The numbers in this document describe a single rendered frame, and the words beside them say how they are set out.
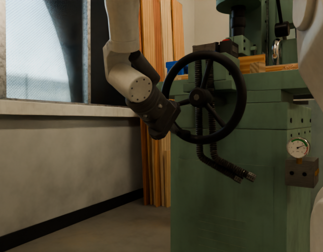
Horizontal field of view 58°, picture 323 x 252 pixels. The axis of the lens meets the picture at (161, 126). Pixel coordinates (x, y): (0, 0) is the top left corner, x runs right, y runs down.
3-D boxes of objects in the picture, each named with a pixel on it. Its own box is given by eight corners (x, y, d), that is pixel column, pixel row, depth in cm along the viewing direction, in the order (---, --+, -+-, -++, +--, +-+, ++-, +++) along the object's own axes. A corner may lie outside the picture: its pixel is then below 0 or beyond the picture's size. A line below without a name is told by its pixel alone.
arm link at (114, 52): (122, 101, 68) (118, 44, 61) (105, 87, 74) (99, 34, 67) (146, 93, 71) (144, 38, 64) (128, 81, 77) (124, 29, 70)
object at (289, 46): (275, 69, 124) (275, 40, 124) (278, 71, 130) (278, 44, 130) (299, 66, 119) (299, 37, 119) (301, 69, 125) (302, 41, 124)
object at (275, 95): (174, 105, 116) (174, 95, 116) (198, 107, 133) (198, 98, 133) (280, 101, 93) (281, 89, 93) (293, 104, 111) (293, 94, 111)
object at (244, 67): (210, 80, 116) (210, 60, 116) (211, 81, 118) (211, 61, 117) (264, 76, 105) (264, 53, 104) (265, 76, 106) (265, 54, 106)
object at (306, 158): (284, 185, 89) (284, 159, 89) (292, 178, 100) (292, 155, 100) (315, 189, 85) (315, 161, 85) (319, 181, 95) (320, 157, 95)
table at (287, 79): (135, 95, 114) (135, 79, 114) (175, 99, 140) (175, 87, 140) (306, 84, 81) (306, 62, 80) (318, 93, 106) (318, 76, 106)
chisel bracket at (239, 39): (225, 58, 116) (225, 37, 115) (237, 64, 127) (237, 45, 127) (243, 56, 111) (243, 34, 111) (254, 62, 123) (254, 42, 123)
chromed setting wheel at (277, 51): (270, 66, 117) (270, 35, 117) (277, 70, 128) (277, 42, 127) (278, 65, 116) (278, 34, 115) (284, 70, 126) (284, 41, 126)
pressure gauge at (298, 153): (285, 164, 87) (286, 136, 86) (288, 162, 90) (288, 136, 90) (309, 165, 83) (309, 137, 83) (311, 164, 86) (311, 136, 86)
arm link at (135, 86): (146, 122, 71) (119, 96, 63) (125, 104, 79) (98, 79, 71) (176, 87, 72) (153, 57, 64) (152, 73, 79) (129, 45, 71)
